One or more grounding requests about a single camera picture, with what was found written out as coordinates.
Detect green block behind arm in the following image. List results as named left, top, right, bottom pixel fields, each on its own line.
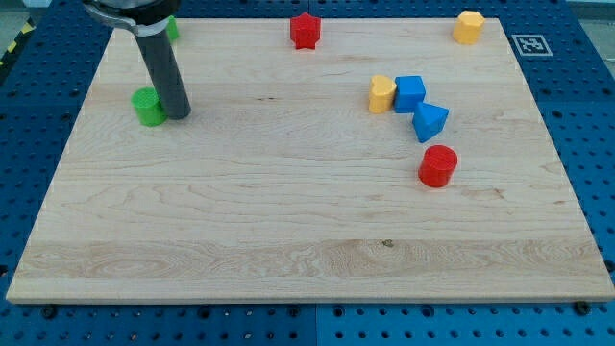
left=166, top=15, right=180, bottom=41

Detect black robot arm flange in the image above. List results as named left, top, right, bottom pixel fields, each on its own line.
left=82, top=0, right=181, bottom=37

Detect wooden board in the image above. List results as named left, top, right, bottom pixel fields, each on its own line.
left=7, top=18, right=614, bottom=305

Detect yellow heart block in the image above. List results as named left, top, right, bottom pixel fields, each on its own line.
left=368, top=75, right=397, bottom=114

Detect red cylinder block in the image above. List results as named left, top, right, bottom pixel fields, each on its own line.
left=418, top=145, right=458, bottom=187

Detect blue cube block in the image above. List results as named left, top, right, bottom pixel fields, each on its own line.
left=394, top=76, right=426, bottom=113

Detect blue triangle block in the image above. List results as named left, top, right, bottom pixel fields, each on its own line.
left=412, top=102, right=449, bottom=143

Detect red star block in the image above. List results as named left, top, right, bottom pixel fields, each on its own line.
left=289, top=12, right=322, bottom=50

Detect green cylinder block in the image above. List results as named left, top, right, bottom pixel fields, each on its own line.
left=131, top=87, right=167, bottom=127

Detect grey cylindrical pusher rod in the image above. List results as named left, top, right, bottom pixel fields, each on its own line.
left=135, top=31, right=191, bottom=120

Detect yellow hexagon block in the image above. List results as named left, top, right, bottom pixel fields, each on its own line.
left=453, top=11, right=485, bottom=45

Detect white fiducial marker tag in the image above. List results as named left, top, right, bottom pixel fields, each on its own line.
left=512, top=34, right=553, bottom=57

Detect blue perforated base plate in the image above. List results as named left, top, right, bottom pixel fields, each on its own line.
left=1, top=1, right=614, bottom=345

